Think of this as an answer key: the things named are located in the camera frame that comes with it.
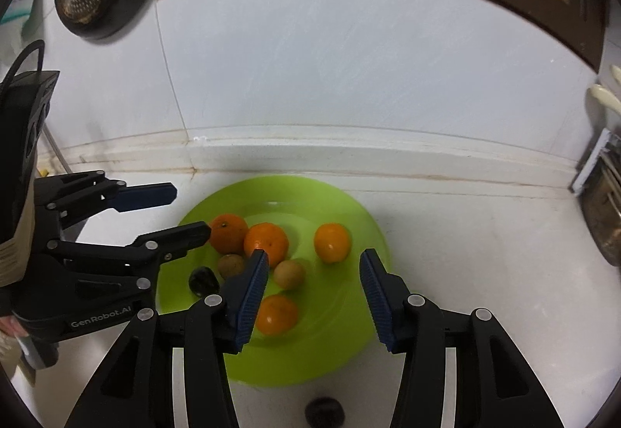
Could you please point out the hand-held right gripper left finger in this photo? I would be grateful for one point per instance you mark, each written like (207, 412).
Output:
(250, 297)

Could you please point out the brown kiwi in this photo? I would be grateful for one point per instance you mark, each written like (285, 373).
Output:
(289, 274)
(232, 265)

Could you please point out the orange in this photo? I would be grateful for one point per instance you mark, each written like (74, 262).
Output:
(279, 316)
(269, 241)
(332, 242)
(228, 234)

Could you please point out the green plate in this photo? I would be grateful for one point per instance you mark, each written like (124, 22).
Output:
(330, 350)

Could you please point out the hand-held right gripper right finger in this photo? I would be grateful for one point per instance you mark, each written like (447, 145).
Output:
(378, 302)

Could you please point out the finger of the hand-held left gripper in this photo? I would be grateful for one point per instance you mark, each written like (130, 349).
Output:
(170, 241)
(145, 197)

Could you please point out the steel pot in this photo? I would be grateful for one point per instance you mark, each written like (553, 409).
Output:
(604, 219)

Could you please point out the dark plum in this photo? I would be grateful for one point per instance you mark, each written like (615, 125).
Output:
(203, 281)
(325, 411)

